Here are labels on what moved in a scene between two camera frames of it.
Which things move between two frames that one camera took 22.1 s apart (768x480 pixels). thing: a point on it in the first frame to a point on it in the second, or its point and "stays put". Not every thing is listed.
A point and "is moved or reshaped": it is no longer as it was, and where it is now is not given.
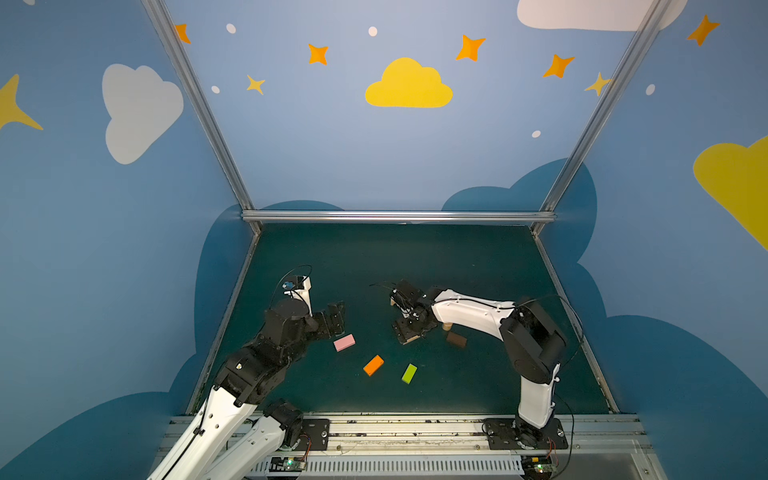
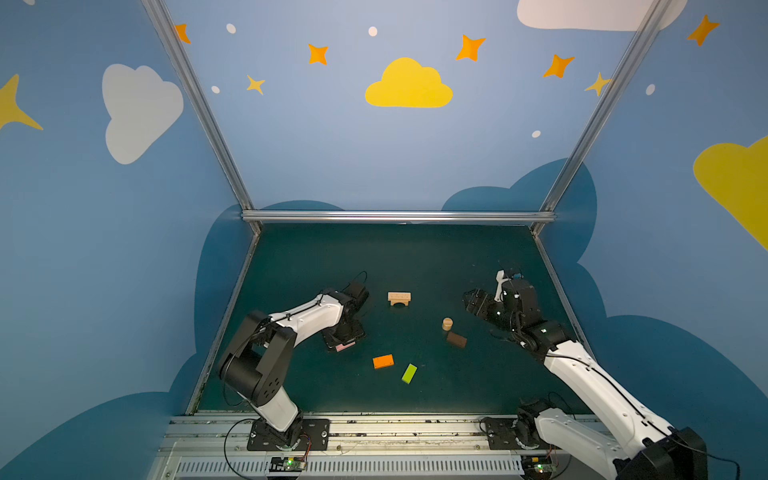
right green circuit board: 537,467 stays put
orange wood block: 373,365 is moved or reshaped
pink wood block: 344,342 stays put
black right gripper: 409,324 to 486,306
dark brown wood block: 456,340 stays put
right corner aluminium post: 650,22 stays put
